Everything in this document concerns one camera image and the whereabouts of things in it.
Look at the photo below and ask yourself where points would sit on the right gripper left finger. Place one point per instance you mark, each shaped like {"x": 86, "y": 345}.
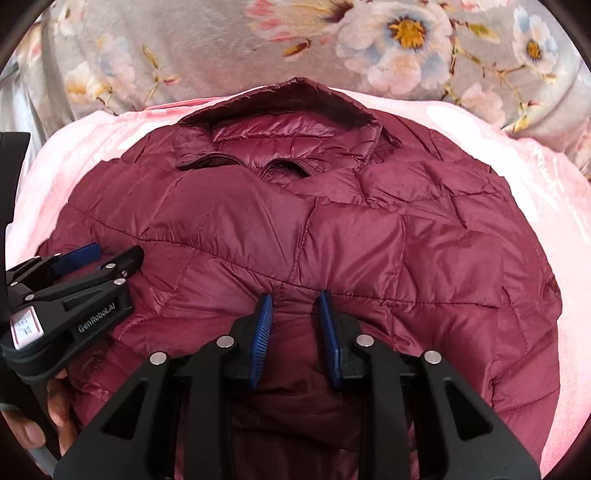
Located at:
{"x": 172, "y": 417}

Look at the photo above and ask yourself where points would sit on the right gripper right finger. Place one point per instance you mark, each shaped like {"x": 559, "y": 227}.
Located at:
{"x": 417, "y": 410}

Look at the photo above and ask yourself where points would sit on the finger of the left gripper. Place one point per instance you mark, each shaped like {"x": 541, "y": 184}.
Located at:
{"x": 41, "y": 272}
{"x": 121, "y": 266}

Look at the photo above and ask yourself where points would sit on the maroon quilted down jacket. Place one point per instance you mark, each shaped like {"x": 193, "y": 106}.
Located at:
{"x": 294, "y": 189}

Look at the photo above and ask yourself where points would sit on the person's left hand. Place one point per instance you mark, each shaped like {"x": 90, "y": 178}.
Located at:
{"x": 40, "y": 415}

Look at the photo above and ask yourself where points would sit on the pink fleece blanket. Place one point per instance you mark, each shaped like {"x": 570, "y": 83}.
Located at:
{"x": 551, "y": 192}

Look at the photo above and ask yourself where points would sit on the grey floral bed sheet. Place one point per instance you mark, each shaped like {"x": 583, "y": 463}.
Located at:
{"x": 510, "y": 63}

